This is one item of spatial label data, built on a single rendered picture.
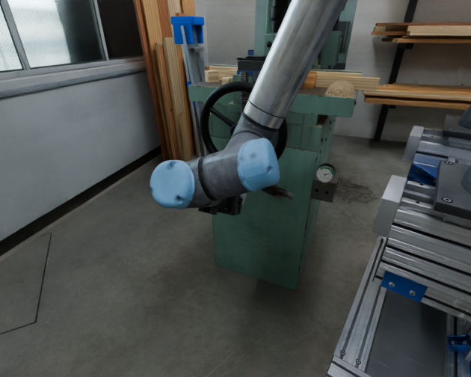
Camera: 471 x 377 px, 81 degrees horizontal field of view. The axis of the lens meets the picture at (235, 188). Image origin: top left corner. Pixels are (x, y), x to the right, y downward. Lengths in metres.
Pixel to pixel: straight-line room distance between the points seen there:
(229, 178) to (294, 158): 0.66
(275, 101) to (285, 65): 0.06
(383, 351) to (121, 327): 0.99
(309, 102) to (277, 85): 0.50
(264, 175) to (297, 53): 0.20
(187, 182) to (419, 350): 0.95
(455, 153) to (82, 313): 1.56
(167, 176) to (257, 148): 0.14
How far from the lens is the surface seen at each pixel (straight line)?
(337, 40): 1.26
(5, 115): 1.87
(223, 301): 1.37
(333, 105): 0.97
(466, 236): 0.68
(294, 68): 0.48
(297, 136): 1.01
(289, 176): 1.07
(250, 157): 0.39
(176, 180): 0.41
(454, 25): 3.03
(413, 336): 1.18
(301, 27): 0.48
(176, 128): 2.50
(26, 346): 1.50
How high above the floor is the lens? 1.08
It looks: 30 degrees down
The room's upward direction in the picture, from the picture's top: straight up
